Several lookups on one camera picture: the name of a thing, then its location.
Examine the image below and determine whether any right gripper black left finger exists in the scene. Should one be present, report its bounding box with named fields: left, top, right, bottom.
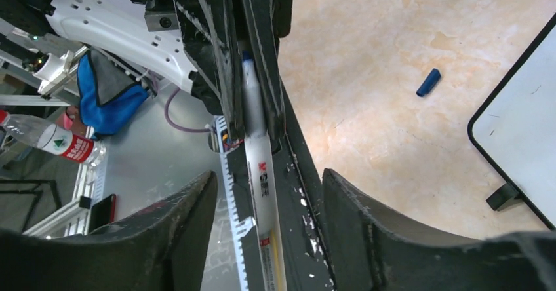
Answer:
left=1, top=171, right=218, bottom=290

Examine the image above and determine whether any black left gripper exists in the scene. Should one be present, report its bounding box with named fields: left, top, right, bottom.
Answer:
left=131, top=0, right=292, bottom=140

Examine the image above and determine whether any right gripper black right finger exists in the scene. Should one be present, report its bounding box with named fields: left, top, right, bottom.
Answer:
left=322, top=169, right=555, bottom=290

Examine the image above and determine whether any white marker pen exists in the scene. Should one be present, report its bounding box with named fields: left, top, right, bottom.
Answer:
left=241, top=50, right=287, bottom=290

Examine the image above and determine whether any white whiteboard black frame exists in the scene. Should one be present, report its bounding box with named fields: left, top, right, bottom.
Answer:
left=467, top=17, right=555, bottom=230

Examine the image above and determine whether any blue marker cap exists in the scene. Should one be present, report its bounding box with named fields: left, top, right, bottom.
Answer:
left=416, top=68, right=441, bottom=97

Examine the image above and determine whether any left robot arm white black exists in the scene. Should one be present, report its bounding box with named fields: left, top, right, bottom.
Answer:
left=1, top=0, right=292, bottom=139

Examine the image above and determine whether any black smartphone red edge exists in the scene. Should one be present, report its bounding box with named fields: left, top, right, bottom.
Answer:
left=89, top=194, right=117, bottom=233

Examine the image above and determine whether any blue cloth bag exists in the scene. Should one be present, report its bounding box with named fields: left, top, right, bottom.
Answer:
left=77, top=49, right=149, bottom=140

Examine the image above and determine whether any plastic water bottle red label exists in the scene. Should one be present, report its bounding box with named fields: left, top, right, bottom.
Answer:
left=1, top=110, right=106, bottom=167

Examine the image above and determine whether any white toothed cable rail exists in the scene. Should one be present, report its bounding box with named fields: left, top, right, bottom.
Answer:
left=214, top=116, right=254, bottom=291

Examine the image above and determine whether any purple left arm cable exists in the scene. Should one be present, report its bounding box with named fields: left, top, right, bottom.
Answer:
left=163, top=87, right=216, bottom=134

